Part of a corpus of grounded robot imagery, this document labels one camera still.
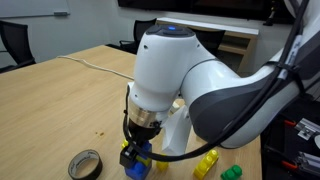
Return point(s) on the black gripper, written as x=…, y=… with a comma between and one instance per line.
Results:
x=142, y=131

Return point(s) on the combined blue and yellow blocks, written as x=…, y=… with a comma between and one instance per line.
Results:
x=144, y=156

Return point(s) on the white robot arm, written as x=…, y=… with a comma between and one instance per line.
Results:
x=184, y=101

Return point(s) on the large blue block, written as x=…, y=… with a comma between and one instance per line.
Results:
x=138, y=171

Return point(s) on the small yellow block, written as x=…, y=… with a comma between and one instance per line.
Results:
x=162, y=166

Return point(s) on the long yellow block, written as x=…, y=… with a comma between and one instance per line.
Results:
x=206, y=163

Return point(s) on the green block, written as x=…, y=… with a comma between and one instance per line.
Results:
x=233, y=173

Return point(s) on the black tape roll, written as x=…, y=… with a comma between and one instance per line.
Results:
x=86, y=165

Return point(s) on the black chair behind table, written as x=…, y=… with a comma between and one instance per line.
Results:
x=139, y=29

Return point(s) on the wooden shelf cabinet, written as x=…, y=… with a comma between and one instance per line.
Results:
x=236, y=40

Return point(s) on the whiteboard eraser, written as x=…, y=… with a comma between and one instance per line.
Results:
x=61, y=13

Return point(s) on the whiteboard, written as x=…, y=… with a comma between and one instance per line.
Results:
x=30, y=8

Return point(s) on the black chair left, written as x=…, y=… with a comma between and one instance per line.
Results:
x=15, y=39

